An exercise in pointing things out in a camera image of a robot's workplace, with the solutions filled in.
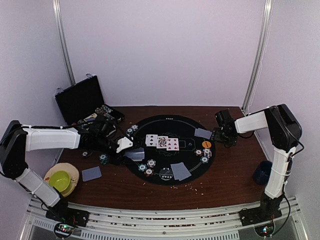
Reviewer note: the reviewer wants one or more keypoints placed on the right aluminium frame post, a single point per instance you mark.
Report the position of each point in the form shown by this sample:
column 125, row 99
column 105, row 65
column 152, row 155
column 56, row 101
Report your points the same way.
column 257, row 64

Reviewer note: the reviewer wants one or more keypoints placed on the left aluminium frame post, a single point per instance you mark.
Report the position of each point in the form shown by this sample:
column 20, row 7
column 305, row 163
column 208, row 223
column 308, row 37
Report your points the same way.
column 63, row 43

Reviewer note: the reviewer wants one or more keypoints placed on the blue green chip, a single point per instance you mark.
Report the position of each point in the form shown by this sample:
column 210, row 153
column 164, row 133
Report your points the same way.
column 204, row 159

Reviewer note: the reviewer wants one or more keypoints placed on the beige plate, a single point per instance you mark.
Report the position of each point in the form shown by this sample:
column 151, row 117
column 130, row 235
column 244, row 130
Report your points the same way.
column 73, row 172

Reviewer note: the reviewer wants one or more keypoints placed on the green fifty chip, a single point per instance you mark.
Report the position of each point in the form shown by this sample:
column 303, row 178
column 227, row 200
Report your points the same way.
column 142, row 167

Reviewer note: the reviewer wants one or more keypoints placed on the black poker chip case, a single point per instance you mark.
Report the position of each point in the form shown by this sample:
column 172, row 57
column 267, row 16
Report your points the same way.
column 83, row 99

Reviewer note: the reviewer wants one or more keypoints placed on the ace card deck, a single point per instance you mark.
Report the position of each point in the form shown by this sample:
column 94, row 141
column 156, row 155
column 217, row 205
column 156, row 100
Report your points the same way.
column 92, row 117

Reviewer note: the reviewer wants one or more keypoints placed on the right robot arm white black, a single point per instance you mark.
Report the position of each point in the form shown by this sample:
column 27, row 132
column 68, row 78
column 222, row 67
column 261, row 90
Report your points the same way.
column 285, row 132

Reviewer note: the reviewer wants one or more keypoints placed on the card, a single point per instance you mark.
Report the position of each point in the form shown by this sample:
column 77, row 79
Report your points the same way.
column 184, row 173
column 202, row 133
column 175, row 171

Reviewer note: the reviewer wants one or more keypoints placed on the round black poker mat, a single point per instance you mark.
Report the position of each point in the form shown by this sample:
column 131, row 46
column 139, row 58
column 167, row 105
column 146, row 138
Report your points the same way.
column 173, row 126

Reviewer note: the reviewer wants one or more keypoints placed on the blue ten chips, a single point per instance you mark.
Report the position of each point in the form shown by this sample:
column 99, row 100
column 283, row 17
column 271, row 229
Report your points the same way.
column 207, row 152

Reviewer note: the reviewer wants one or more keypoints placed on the orange big blind button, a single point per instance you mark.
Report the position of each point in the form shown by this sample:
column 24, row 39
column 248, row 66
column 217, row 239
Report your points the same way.
column 206, row 144

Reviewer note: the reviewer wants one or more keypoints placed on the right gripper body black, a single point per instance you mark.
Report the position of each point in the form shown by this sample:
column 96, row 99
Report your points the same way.
column 228, row 139

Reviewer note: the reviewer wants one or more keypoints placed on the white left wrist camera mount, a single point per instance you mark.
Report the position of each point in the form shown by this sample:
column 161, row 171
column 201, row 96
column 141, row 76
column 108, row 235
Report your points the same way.
column 124, row 143

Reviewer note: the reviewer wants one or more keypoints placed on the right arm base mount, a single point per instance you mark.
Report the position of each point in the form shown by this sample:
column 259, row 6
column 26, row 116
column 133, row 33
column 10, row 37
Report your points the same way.
column 268, row 210

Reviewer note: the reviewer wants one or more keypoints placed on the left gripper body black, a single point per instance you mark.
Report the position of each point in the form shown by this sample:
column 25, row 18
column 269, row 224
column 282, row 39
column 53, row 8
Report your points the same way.
column 102, row 143

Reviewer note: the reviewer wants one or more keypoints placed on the clear dealer button disc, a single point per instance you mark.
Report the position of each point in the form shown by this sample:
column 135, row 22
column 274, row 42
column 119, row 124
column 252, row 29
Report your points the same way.
column 166, row 174

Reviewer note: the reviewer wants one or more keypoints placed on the green chip stack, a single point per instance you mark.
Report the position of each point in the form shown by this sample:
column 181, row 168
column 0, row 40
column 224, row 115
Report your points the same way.
column 104, row 159

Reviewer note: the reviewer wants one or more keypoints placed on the aluminium frame post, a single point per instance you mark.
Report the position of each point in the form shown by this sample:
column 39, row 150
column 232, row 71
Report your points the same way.
column 257, row 64
column 63, row 43

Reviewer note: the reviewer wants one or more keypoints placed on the dark blue mug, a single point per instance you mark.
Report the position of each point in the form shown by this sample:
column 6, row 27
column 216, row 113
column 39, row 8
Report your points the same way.
column 262, row 173

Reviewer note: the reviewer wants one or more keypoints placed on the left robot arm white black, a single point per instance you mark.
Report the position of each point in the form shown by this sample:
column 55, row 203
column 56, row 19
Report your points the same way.
column 19, row 139

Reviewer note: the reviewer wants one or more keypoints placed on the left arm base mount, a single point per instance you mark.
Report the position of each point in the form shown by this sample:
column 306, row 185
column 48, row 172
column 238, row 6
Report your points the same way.
column 68, row 219

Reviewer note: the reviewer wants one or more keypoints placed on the playing card deck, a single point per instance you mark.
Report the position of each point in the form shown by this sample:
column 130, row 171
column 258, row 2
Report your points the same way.
column 136, row 155

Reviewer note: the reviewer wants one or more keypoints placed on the white blue chip stack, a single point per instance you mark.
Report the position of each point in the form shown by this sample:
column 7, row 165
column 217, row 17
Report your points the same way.
column 151, row 163

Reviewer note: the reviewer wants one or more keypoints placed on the blue ten chip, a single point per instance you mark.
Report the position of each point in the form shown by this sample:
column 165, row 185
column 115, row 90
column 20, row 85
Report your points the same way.
column 134, row 127

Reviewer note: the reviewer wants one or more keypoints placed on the queen of hearts card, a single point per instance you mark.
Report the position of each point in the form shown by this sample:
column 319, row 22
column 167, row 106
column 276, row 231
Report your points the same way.
column 162, row 142

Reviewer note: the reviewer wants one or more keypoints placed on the aluminium front rail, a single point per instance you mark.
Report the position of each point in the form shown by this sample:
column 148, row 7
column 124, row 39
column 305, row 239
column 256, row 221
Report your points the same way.
column 220, row 223

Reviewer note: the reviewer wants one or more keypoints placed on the green plastic bowl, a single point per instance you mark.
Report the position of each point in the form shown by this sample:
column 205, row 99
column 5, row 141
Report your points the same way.
column 60, row 180

